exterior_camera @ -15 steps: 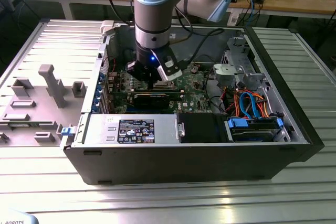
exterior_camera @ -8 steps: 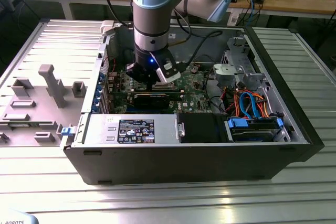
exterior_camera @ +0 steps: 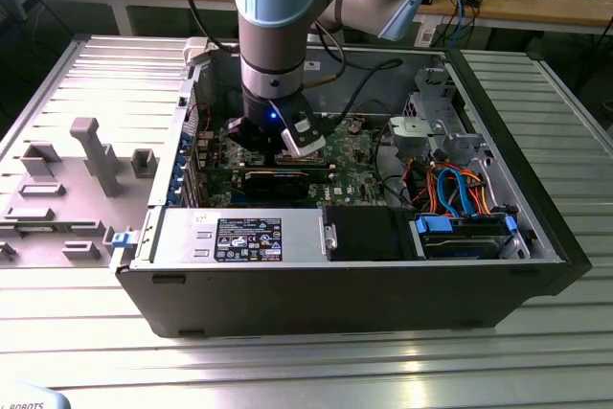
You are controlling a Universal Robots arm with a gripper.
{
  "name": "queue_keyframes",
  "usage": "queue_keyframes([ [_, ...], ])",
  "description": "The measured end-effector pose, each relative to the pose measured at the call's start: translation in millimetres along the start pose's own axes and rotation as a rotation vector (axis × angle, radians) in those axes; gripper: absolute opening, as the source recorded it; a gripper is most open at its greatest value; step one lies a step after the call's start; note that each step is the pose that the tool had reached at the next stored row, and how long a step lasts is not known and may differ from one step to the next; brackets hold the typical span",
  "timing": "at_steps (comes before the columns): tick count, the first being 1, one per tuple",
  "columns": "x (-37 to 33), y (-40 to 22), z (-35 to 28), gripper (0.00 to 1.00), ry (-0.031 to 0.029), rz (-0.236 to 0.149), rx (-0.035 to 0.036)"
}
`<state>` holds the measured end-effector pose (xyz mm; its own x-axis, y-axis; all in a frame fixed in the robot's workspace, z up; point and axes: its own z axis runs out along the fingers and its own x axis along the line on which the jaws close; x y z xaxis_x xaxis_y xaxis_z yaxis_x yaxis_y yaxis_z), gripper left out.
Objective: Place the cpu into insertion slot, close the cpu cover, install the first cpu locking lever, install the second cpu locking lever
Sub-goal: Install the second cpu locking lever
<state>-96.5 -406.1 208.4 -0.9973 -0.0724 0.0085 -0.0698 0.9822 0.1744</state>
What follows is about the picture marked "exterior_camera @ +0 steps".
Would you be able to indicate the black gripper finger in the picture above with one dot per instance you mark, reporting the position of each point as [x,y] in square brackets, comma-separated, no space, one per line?
[280,157]

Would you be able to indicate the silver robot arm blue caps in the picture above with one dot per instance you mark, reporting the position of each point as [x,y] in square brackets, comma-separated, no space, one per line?
[273,45]

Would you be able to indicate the CPU socket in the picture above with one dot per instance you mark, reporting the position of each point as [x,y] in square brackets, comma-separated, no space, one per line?
[313,162]

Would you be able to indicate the blue expansion slot clips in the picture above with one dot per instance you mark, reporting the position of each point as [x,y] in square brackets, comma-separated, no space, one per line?
[178,174]

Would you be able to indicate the black graphics card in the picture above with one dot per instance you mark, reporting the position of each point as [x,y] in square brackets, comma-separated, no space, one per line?
[275,184]

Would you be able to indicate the green motherboard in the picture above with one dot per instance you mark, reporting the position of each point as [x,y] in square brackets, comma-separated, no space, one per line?
[349,165]

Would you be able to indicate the silver power supply with label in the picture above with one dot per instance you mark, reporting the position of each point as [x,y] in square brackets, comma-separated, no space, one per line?
[182,236]

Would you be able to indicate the grey metal drive cage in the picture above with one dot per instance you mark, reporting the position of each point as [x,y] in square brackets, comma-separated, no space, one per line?
[412,133]

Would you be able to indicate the black open PC case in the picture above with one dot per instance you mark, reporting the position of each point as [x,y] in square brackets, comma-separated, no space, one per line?
[287,299]

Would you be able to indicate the blue plastic clip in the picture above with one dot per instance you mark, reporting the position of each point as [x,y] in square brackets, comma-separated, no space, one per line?
[122,240]

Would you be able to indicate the hard disk in blue carrier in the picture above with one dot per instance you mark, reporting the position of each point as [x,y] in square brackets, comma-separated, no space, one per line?
[460,246]

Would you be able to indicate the grey plastic parts rack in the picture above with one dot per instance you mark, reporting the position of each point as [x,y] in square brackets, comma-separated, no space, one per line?
[72,208]

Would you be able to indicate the pale blue teach pendant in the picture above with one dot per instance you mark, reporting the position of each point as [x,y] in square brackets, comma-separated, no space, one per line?
[29,397]

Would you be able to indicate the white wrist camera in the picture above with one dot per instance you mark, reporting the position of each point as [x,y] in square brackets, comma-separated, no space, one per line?
[299,141]

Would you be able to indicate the silver metal bracket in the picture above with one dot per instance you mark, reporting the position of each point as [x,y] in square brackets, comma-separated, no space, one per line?
[329,236]

